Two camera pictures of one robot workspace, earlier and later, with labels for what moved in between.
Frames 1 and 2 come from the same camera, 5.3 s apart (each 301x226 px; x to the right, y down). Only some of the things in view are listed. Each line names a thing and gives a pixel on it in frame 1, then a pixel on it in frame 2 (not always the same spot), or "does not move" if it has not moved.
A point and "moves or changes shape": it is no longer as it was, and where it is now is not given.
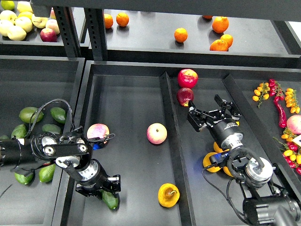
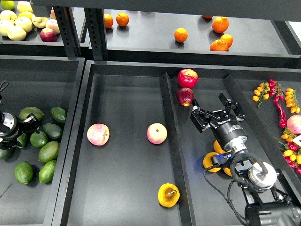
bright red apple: x=187 y=78 does not move
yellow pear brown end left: x=207 y=162 does not move
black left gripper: x=92 y=174 -> x=31 y=123
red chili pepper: x=281 y=114 does not move
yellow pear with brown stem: x=169 y=195 does not move
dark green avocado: x=111 y=201 moves or changes shape
